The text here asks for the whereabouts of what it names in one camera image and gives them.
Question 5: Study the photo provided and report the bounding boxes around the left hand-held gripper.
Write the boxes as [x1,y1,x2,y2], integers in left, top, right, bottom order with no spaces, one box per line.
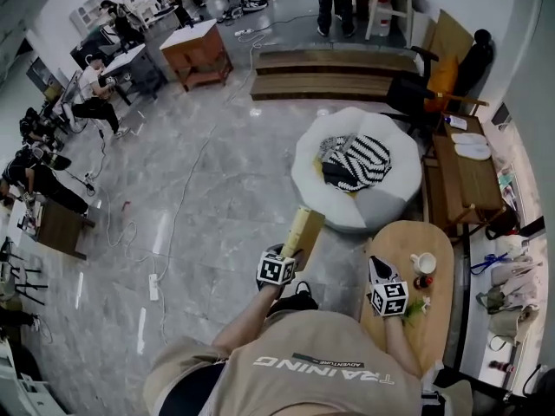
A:
[255,243,298,293]

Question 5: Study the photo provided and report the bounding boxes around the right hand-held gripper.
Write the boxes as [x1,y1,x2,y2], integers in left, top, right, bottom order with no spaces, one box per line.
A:
[368,256,409,318]

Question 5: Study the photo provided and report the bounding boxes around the tan gold book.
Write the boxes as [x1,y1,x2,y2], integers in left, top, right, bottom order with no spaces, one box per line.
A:
[281,205,326,272]

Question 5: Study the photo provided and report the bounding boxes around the white beanbag chair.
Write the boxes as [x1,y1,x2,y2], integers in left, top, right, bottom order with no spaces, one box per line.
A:
[291,106,422,233]

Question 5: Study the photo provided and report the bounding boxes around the person's right forearm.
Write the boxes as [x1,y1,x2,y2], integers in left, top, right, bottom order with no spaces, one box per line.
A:
[383,314,424,379]

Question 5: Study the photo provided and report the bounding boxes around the person's left forearm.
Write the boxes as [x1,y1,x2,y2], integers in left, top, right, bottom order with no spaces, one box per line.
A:
[212,286,283,354]

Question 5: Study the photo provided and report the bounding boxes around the wooden coffee table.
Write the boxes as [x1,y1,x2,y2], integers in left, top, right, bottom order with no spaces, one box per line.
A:
[359,219,455,376]

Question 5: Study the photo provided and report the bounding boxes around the black trousers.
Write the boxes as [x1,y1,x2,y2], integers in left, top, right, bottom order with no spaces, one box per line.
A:
[268,280,320,320]

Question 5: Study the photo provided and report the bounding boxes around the white mug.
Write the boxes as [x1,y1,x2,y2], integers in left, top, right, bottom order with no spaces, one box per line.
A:
[409,252,437,276]

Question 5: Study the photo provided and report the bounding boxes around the green flower sprig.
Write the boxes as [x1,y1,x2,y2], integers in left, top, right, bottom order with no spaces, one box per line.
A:
[401,295,433,327]

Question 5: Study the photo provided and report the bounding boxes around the tan t-shirt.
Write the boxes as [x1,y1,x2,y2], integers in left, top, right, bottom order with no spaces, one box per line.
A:
[142,309,424,416]

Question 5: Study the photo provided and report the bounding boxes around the black white striped cushion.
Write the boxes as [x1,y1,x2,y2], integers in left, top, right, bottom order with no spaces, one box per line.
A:
[323,133,394,193]

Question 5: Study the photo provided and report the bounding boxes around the grey patterned cushion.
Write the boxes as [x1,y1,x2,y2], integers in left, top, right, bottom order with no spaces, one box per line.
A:
[319,133,359,160]

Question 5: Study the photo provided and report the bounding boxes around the white slipper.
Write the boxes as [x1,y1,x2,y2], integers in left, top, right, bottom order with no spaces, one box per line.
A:
[450,132,487,147]
[454,143,493,160]

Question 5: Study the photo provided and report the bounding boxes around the black office chair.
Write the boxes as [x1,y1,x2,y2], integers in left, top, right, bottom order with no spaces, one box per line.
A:
[384,28,495,126]

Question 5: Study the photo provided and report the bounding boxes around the orange cushion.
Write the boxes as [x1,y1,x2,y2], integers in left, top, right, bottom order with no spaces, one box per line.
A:
[426,54,460,113]

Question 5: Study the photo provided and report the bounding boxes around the wooden steps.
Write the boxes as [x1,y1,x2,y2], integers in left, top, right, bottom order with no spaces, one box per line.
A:
[250,49,420,102]

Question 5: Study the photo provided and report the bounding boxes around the dark wooden table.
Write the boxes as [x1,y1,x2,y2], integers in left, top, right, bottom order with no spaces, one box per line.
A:
[36,197,96,262]

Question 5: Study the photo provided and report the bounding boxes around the wooden cabinet white top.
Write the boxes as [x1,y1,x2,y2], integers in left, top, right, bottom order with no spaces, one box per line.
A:
[159,18,233,93]

